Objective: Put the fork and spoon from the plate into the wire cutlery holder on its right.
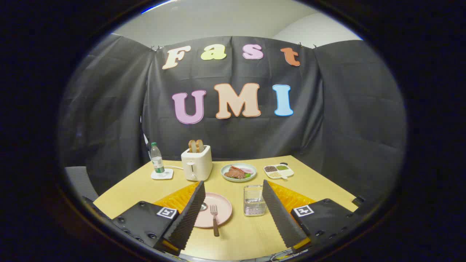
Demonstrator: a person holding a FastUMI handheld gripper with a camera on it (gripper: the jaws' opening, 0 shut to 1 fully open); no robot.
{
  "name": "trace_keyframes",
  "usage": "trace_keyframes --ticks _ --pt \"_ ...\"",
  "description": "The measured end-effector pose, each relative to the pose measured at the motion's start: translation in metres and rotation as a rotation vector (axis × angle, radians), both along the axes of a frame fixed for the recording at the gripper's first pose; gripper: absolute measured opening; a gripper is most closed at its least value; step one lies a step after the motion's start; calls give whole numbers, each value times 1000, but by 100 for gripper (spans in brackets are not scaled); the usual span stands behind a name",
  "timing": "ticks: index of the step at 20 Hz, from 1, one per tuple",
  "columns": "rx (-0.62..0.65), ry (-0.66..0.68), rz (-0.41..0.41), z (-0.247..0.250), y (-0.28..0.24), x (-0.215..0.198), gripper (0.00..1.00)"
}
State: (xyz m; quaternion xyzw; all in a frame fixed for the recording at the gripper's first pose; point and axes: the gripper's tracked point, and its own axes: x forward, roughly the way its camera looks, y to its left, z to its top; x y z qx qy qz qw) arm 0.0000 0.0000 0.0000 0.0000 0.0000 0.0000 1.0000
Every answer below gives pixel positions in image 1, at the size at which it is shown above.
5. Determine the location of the pale green plate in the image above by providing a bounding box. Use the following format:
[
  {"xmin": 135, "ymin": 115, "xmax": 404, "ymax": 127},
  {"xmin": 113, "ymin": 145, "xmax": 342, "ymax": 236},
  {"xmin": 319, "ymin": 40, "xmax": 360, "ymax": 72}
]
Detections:
[{"xmin": 221, "ymin": 163, "xmax": 257, "ymax": 182}]

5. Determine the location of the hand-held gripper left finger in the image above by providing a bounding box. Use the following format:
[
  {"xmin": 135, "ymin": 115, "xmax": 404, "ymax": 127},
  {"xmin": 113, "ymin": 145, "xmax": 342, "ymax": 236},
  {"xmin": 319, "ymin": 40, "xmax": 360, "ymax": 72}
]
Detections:
[{"xmin": 112, "ymin": 181, "xmax": 206, "ymax": 256}]

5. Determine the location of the clear plastic water bottle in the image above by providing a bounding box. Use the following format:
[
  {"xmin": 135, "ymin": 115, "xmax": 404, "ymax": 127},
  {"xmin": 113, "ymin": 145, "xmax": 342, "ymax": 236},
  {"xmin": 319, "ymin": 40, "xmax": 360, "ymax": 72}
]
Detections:
[{"xmin": 150, "ymin": 142, "xmax": 165, "ymax": 174}]

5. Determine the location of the metal perforated basket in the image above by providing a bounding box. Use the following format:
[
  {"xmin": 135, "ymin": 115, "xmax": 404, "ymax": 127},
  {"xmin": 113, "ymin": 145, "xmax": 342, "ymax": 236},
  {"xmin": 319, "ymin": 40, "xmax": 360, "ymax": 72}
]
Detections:
[{"xmin": 243, "ymin": 184, "xmax": 267, "ymax": 217}]

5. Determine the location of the cream toaster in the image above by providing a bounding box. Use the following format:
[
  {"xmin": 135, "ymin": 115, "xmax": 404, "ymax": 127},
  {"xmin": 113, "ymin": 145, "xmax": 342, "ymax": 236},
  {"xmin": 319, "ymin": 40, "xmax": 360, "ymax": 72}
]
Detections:
[{"xmin": 181, "ymin": 145, "xmax": 213, "ymax": 182}]

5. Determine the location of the black backdrop cloth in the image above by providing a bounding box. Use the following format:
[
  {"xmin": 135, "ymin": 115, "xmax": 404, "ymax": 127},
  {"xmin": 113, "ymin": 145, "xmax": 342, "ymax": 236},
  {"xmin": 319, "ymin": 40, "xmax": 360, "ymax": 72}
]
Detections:
[{"xmin": 58, "ymin": 35, "xmax": 406, "ymax": 204}]

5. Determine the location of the pink plate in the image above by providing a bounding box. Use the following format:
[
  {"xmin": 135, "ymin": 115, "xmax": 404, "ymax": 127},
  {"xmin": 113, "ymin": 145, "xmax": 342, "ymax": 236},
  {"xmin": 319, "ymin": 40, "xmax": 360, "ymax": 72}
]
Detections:
[{"xmin": 194, "ymin": 192, "xmax": 233, "ymax": 229}]

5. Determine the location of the white divided dish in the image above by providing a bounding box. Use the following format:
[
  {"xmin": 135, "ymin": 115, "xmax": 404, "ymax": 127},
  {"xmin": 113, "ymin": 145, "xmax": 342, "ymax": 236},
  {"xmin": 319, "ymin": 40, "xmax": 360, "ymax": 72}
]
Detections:
[{"xmin": 264, "ymin": 164, "xmax": 295, "ymax": 179}]

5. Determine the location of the grey chair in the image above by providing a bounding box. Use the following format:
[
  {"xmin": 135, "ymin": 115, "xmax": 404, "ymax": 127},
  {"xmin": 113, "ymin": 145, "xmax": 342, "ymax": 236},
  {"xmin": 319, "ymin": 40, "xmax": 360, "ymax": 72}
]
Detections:
[{"xmin": 65, "ymin": 166, "xmax": 99, "ymax": 202}]

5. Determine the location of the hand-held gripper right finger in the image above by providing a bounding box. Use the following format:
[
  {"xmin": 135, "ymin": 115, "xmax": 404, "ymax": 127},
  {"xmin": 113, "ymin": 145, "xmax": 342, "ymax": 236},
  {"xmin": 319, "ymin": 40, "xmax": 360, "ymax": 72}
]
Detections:
[{"xmin": 262, "ymin": 179, "xmax": 361, "ymax": 254}]

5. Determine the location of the fork with wooden handle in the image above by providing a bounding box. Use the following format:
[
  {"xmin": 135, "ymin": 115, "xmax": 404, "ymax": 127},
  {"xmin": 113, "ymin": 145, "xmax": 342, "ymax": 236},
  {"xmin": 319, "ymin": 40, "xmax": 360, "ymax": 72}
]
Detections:
[{"xmin": 210, "ymin": 204, "xmax": 220, "ymax": 237}]

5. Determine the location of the brown steak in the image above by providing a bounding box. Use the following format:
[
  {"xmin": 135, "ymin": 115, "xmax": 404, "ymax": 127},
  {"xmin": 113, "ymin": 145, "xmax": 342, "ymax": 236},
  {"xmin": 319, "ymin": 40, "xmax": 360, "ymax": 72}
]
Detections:
[{"xmin": 224, "ymin": 167, "xmax": 246, "ymax": 179}]

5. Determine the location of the white square coaster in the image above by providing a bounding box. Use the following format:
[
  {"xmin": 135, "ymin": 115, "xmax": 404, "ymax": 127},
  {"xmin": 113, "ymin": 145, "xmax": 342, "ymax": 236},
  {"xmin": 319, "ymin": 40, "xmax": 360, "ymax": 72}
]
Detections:
[{"xmin": 151, "ymin": 168, "xmax": 174, "ymax": 180}]

